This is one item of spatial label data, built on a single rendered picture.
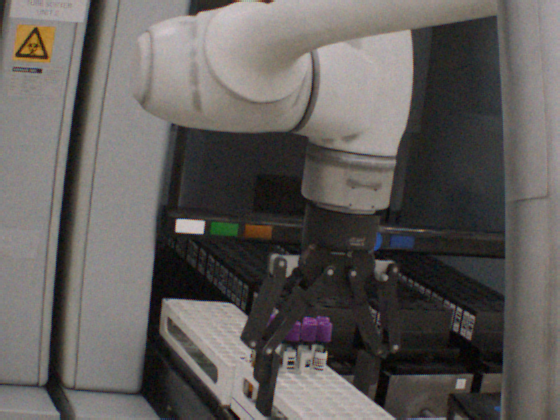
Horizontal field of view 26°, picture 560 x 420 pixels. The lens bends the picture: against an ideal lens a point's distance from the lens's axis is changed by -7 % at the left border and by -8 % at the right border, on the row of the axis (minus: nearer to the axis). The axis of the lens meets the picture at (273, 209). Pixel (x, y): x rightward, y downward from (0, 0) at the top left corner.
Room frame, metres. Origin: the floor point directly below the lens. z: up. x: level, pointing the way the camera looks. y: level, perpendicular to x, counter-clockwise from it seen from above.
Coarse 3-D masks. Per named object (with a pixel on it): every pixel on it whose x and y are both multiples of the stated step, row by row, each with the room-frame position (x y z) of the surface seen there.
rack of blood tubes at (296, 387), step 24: (240, 360) 1.37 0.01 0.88; (240, 384) 1.36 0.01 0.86; (288, 384) 1.31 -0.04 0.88; (312, 384) 1.31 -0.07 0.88; (336, 384) 1.33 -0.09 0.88; (240, 408) 1.35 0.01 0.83; (288, 408) 1.22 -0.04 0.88; (312, 408) 1.22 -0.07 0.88; (336, 408) 1.24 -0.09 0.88; (360, 408) 1.24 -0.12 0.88
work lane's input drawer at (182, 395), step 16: (160, 336) 1.66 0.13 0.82; (160, 352) 1.62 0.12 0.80; (144, 368) 1.66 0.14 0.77; (160, 368) 1.59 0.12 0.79; (176, 368) 1.56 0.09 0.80; (160, 384) 1.59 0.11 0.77; (176, 384) 1.52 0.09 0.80; (192, 384) 1.49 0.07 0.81; (176, 400) 1.51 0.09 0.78; (192, 400) 1.45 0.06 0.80; (208, 400) 1.43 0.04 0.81; (192, 416) 1.45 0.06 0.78; (208, 416) 1.39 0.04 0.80; (224, 416) 1.37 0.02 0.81
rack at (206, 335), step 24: (168, 312) 1.64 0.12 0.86; (192, 312) 1.63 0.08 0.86; (216, 312) 1.65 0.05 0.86; (240, 312) 1.67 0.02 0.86; (168, 336) 1.63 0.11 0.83; (192, 336) 1.54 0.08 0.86; (216, 336) 1.53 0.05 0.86; (192, 360) 1.53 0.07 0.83; (216, 360) 1.44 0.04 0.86; (216, 384) 1.43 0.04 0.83
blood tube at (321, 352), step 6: (324, 324) 1.38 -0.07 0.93; (330, 324) 1.38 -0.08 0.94; (318, 330) 1.38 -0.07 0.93; (324, 330) 1.37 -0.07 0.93; (330, 330) 1.38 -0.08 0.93; (318, 336) 1.37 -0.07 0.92; (324, 336) 1.37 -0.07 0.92; (318, 342) 1.38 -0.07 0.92; (324, 342) 1.37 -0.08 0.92; (318, 348) 1.37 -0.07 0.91; (324, 348) 1.37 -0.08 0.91; (318, 354) 1.37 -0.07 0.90; (324, 354) 1.37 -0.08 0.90; (318, 360) 1.37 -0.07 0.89; (324, 360) 1.38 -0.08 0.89; (318, 366) 1.37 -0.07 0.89; (324, 366) 1.38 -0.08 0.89
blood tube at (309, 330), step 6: (306, 324) 1.37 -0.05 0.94; (312, 324) 1.37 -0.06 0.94; (306, 330) 1.37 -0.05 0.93; (312, 330) 1.37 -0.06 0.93; (306, 336) 1.37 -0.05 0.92; (312, 336) 1.37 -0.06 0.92; (306, 342) 1.37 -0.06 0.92; (312, 342) 1.37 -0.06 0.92; (306, 348) 1.37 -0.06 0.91; (312, 348) 1.37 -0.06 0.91; (300, 354) 1.37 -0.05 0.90; (306, 354) 1.37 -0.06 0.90; (300, 360) 1.37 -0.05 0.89; (306, 360) 1.37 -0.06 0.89; (300, 366) 1.37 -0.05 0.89; (306, 366) 1.37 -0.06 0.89
